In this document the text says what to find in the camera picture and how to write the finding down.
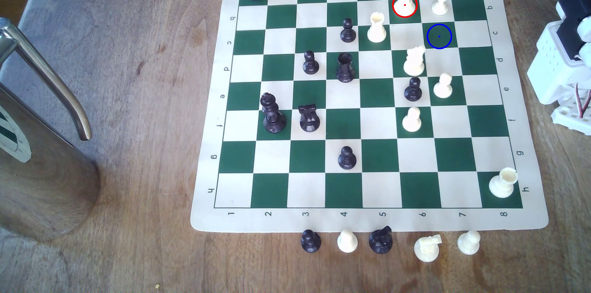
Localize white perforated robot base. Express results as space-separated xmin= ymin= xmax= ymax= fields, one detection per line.
xmin=551 ymin=98 xmax=591 ymax=136

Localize black knight chess piece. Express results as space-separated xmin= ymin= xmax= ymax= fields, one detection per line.
xmin=298 ymin=104 xmax=321 ymax=133
xmin=368 ymin=226 xmax=394 ymax=255

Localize green and cream chess mat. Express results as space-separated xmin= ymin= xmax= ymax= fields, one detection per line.
xmin=190 ymin=0 xmax=550 ymax=234

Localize black pawn chess piece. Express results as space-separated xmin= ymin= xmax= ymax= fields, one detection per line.
xmin=301 ymin=229 xmax=322 ymax=253
xmin=337 ymin=146 xmax=357 ymax=170
xmin=404 ymin=77 xmax=423 ymax=102
xmin=302 ymin=50 xmax=320 ymax=75
xmin=340 ymin=18 xmax=357 ymax=43

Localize white rook chess piece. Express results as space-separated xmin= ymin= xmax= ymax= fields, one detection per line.
xmin=367 ymin=12 xmax=388 ymax=44
xmin=488 ymin=167 xmax=519 ymax=199

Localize white knight chess piece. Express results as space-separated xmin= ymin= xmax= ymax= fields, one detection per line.
xmin=403 ymin=46 xmax=426 ymax=77
xmin=413 ymin=234 xmax=443 ymax=263

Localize black queen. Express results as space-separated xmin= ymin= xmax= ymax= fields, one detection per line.
xmin=260 ymin=92 xmax=287 ymax=134

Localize stainless steel jug with handle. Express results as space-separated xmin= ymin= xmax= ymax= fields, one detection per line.
xmin=0 ymin=17 xmax=101 ymax=243

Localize red servo wires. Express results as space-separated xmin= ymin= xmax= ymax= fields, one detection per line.
xmin=574 ymin=82 xmax=591 ymax=116

